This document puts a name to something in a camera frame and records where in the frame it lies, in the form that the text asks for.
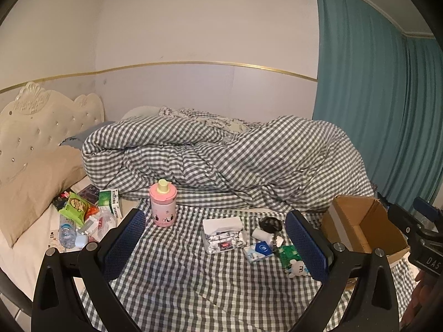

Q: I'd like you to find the grey checkered sheet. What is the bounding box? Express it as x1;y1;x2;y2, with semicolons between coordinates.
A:
74;199;418;332

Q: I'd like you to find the beige pillow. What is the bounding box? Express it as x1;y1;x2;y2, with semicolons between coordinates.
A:
0;145;87;248

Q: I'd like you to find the blue pillow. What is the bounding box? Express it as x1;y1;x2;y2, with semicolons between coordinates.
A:
60;121;116;149

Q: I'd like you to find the white pillow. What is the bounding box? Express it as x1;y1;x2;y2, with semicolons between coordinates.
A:
119;105;167;121

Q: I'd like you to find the person's right hand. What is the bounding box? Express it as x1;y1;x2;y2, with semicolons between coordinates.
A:
400;270;443;329

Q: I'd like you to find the teal curtain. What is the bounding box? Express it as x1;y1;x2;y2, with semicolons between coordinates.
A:
311;0;443;215

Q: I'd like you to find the black glossy object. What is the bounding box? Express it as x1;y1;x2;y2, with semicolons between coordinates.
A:
259;216;282;233

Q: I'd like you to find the blue white packet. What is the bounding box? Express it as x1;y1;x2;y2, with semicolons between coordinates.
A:
243;242;275;263

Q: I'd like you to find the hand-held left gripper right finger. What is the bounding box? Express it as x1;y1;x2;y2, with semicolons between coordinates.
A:
285;209;405;332

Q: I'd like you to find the dark purple packet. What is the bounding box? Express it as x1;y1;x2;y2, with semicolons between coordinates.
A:
77;184;101;204

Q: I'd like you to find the green white medicine box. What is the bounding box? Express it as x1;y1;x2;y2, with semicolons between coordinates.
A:
98;189;123;219

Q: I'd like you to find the cardboard box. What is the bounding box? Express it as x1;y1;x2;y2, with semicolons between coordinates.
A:
320;194;411;267

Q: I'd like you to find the green foil packet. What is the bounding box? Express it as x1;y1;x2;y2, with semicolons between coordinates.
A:
278;244;305;270

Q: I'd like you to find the grey checkered duvet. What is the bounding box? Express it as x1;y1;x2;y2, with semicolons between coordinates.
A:
82;112;376;213

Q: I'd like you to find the cream tufted headboard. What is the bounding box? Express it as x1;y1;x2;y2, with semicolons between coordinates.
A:
0;82;105;194

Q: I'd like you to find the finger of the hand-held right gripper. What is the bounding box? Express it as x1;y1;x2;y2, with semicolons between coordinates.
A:
375;192;421;246
413;196;443;239

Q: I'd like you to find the pink cartoon bottle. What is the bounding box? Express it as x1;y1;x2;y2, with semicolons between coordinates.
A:
150;179;177;228

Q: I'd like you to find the clear plastic bag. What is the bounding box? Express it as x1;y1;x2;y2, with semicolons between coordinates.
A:
88;211;116;243

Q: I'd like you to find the clear plastic water bottle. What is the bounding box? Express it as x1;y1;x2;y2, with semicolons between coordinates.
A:
59;223;77;248

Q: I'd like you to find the green snack bag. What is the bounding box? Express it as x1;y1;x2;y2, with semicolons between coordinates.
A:
58;191;91;224

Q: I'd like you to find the floral tissue pack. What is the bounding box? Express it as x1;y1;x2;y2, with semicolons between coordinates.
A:
202;217;248;255

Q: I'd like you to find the floral blanket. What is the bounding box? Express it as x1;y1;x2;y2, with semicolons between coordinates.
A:
157;107;255;134

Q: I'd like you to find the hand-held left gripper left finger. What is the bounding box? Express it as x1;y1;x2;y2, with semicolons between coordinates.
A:
32;208;146;332

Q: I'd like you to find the small white bottle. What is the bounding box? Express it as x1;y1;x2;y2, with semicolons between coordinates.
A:
251;228;274;241

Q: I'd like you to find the white plush toy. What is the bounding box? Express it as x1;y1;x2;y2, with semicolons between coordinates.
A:
285;259;311;278

